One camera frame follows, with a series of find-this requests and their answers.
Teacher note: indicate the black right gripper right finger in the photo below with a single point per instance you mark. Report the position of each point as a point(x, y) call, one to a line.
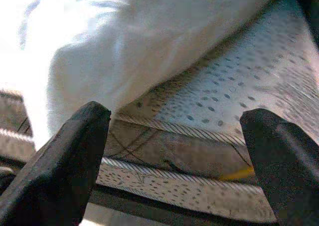
point(289, 176)

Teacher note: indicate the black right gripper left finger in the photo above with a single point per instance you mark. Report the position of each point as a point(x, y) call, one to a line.
point(54, 176)

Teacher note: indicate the white pillow green tree print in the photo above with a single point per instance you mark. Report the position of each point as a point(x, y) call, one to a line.
point(124, 49)

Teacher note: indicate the white quilted mattress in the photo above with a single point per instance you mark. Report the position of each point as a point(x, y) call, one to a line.
point(224, 91)

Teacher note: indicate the dark bed frame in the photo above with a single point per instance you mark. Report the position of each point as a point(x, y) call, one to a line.
point(139, 208)

